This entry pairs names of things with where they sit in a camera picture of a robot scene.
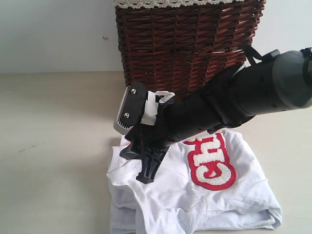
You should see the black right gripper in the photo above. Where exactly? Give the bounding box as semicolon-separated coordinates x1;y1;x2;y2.
120;102;185;183

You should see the white t-shirt red patch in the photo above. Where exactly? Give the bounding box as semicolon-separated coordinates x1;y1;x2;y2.
107;129;282;234

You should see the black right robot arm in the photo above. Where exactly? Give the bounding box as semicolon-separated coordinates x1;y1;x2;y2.
114;46;312;184

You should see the dark brown wicker basket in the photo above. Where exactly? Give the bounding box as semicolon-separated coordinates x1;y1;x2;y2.
115;0;265;98

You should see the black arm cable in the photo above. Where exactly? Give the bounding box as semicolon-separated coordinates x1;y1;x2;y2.
242;45;269;66

